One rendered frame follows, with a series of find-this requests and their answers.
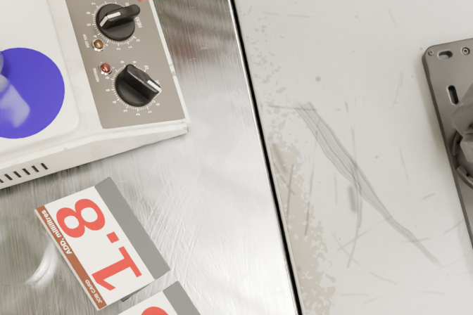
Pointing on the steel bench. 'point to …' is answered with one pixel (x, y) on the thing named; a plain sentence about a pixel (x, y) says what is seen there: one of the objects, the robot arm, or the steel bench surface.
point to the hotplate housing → (93, 152)
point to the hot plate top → (15, 30)
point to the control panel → (122, 58)
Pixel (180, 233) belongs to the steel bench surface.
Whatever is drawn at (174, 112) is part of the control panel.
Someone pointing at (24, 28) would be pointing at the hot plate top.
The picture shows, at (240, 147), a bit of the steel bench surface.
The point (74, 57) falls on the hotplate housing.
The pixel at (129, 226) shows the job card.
